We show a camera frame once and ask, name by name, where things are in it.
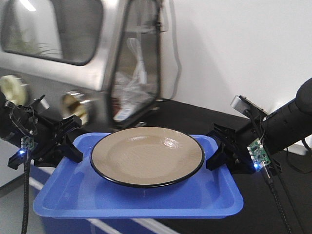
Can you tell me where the blue plastic tray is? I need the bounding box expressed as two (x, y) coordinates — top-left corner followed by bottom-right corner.
(33, 133), (244, 219)

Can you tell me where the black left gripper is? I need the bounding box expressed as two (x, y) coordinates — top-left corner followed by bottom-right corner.
(7, 102), (83, 163)

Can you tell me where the black braided cable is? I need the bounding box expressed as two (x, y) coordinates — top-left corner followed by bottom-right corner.
(260, 165), (293, 234)
(20, 151), (31, 234)

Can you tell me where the beige plate with black rim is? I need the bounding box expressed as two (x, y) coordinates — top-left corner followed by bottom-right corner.
(90, 127), (205, 188)

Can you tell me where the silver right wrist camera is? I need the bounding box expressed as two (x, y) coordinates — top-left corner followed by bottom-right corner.
(231, 95), (268, 117)

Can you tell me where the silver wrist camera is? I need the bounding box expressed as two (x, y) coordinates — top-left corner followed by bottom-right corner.
(33, 95), (50, 113)
(231, 95), (268, 117)

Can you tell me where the black left braided cable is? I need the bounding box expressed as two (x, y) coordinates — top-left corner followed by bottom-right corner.
(20, 151), (31, 234)

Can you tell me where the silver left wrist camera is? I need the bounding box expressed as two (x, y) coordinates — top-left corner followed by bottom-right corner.
(33, 95), (50, 113)

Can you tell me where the green right circuit board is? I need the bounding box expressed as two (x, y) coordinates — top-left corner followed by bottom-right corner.
(247, 138), (271, 171)

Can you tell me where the green left circuit board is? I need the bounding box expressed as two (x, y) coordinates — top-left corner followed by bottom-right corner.
(20, 136), (36, 150)

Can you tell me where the stainless steel glove box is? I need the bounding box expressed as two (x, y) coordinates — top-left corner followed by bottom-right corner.
(0, 0), (166, 131)

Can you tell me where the green circuit board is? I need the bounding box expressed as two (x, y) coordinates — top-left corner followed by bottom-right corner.
(20, 136), (36, 150)
(247, 138), (271, 171)

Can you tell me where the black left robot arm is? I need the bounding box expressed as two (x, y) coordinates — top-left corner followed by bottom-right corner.
(0, 93), (83, 170)

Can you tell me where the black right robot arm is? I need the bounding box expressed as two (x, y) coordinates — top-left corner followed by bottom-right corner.
(206, 79), (312, 174)

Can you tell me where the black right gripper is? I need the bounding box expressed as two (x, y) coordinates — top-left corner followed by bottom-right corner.
(206, 114), (283, 175)

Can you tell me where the black right braided cable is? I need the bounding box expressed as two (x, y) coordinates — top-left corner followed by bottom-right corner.
(260, 165), (293, 234)

